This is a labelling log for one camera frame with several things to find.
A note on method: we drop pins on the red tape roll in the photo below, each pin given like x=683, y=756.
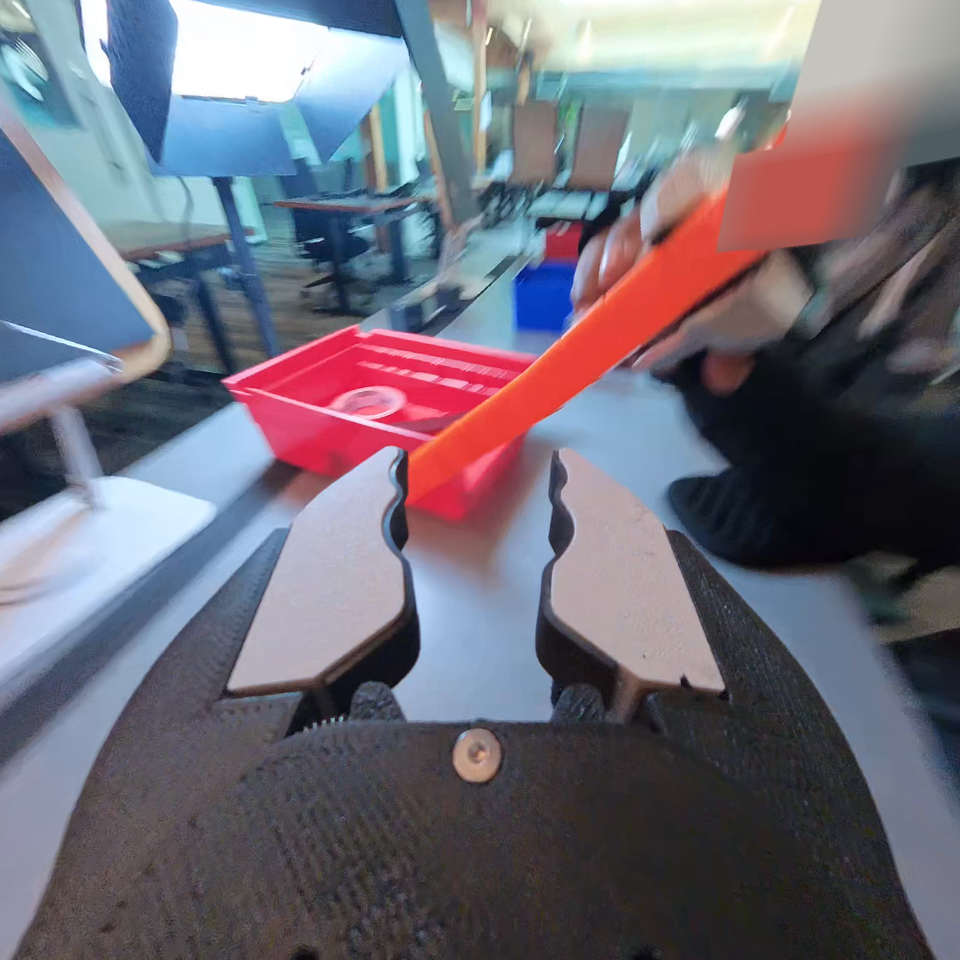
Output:
x=367, y=401

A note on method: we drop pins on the brown partition board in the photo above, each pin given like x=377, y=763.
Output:
x=536, y=142
x=600, y=146

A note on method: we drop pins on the red plastic bin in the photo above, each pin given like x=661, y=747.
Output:
x=300, y=427

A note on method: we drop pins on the red storage tote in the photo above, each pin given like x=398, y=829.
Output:
x=562, y=241

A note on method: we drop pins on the black flag panel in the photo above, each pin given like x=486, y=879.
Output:
x=442, y=112

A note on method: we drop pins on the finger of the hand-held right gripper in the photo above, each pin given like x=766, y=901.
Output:
x=686, y=195
x=750, y=307

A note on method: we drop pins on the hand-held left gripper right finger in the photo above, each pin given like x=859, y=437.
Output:
x=630, y=592

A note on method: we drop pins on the black light stand pole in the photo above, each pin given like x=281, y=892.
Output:
x=244, y=262

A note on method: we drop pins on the studio light panel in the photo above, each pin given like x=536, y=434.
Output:
x=225, y=135

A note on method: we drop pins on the orange tool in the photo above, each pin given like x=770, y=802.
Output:
x=562, y=375

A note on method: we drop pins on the blue bin with white label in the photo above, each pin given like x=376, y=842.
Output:
x=544, y=296

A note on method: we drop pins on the wooden office desk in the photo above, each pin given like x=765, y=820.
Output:
x=172, y=244
x=352, y=204

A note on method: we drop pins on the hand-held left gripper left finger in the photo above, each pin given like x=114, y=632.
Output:
x=330, y=592

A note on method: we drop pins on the black box device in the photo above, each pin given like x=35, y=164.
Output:
x=424, y=307

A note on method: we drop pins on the black office chair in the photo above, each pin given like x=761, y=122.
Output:
x=330, y=247

